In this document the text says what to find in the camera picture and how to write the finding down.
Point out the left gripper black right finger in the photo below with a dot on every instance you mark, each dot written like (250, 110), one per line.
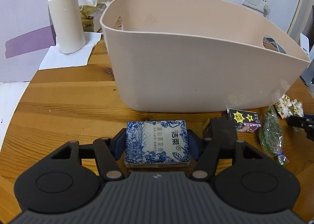
(239, 174)

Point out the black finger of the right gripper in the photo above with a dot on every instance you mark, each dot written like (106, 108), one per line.
(306, 123)

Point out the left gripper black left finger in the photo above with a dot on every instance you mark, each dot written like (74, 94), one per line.
(71, 176)

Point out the white gold floral hair clip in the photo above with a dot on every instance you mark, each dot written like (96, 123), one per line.
(286, 107)

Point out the green clear snack bag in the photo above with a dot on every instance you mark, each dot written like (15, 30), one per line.
(271, 136)

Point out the blue white tissue pack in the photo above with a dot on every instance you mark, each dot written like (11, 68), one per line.
(157, 144)

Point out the colourful star card box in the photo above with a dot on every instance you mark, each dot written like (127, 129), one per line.
(245, 121)

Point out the dark brown small box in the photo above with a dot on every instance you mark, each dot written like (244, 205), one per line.
(207, 130)

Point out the white phone stand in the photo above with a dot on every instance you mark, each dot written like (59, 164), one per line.
(304, 43)

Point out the white paper sheet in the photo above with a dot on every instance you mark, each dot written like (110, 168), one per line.
(55, 59)

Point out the lilac headboard panel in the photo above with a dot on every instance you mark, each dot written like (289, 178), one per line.
(27, 34)

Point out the beige plastic storage basket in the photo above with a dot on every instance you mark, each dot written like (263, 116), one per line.
(197, 56)

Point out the gold patterned tissue box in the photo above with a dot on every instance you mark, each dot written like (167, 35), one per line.
(90, 17)

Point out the cream thermos bottle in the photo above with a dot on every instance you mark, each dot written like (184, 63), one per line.
(65, 16)

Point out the white wall switch socket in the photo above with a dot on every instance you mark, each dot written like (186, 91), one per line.
(257, 5)

